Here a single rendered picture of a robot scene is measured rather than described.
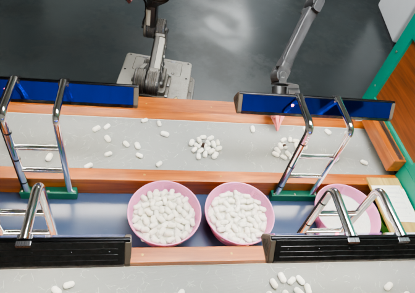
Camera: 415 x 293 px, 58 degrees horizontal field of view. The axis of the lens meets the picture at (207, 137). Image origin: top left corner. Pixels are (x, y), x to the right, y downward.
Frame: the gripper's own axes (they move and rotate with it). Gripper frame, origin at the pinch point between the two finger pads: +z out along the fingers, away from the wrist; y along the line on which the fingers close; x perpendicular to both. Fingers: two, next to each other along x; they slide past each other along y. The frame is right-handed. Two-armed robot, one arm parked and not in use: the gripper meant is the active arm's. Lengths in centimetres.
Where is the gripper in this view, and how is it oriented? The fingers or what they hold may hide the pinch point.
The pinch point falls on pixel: (277, 129)
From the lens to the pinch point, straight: 174.5
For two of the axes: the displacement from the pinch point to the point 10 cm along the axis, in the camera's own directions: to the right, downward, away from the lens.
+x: -1.7, 0.2, 9.8
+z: -0.2, 10.0, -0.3
